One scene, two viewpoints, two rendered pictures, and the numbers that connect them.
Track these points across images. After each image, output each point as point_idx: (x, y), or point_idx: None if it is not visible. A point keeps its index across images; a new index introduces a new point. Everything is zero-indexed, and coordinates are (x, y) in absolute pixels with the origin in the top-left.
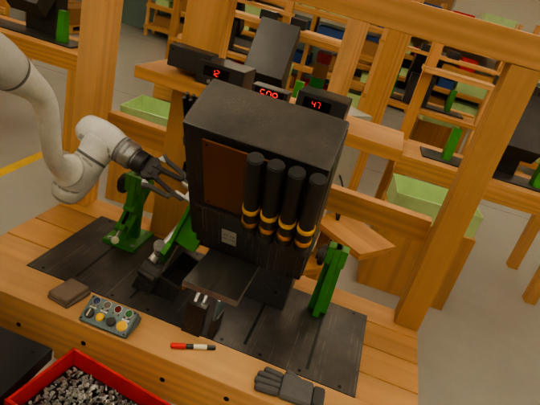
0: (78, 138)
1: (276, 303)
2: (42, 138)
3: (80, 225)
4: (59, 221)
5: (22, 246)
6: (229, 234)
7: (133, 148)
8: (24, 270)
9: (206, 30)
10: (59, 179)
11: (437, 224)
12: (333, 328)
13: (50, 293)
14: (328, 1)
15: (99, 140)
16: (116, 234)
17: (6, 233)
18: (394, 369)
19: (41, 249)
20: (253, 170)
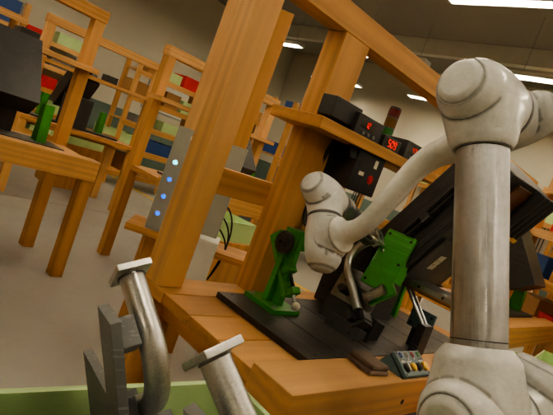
0: (318, 198)
1: (387, 315)
2: (397, 202)
3: (222, 308)
4: (207, 310)
5: (255, 347)
6: (440, 259)
7: (353, 201)
8: (318, 363)
9: (345, 84)
10: (347, 245)
11: None
12: (407, 319)
13: (375, 368)
14: (414, 73)
15: (342, 197)
16: (268, 303)
17: (221, 341)
18: (440, 331)
19: (266, 342)
20: (541, 203)
